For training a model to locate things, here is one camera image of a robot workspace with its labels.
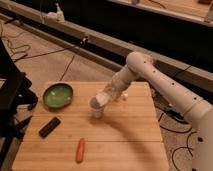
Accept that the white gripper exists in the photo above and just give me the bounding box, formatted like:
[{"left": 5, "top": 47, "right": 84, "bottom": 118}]
[{"left": 102, "top": 66, "right": 138, "bottom": 102}]

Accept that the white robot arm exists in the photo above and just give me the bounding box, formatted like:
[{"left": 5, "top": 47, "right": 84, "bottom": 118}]
[{"left": 97, "top": 51, "right": 213, "bottom": 171}]

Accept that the green bowl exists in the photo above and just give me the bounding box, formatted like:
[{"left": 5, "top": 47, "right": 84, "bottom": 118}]
[{"left": 42, "top": 83, "right": 73, "bottom": 109}]

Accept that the black remote control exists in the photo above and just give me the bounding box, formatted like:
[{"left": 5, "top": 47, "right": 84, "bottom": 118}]
[{"left": 39, "top": 117, "right": 61, "bottom": 138}]

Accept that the orange carrot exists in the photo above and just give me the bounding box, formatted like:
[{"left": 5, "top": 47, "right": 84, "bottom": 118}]
[{"left": 76, "top": 138, "right": 85, "bottom": 163}]

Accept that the black chair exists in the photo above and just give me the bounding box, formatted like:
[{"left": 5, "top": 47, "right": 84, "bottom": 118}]
[{"left": 0, "top": 38, "right": 38, "bottom": 168}]

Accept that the wooden beam rail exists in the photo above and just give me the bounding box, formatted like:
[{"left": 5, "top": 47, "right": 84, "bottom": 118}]
[{"left": 0, "top": 0, "right": 213, "bottom": 92}]

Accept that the black cable right floor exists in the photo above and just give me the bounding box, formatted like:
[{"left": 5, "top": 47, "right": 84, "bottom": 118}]
[{"left": 156, "top": 106, "right": 201, "bottom": 171}]

